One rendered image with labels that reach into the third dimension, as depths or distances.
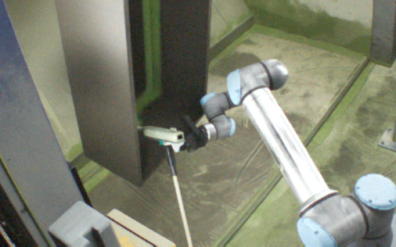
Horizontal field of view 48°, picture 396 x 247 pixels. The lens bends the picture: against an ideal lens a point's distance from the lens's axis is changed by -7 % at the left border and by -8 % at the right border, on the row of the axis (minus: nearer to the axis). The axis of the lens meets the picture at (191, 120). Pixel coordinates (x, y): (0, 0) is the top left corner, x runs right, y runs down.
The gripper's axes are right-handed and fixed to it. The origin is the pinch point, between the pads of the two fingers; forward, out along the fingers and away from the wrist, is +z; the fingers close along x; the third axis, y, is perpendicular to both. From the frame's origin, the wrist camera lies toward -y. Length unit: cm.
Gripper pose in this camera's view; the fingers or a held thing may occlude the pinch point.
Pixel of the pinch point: (164, 141)
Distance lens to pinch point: 208.6
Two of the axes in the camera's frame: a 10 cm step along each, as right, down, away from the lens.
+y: 1.5, 9.7, 2.0
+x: -5.6, -0.9, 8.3
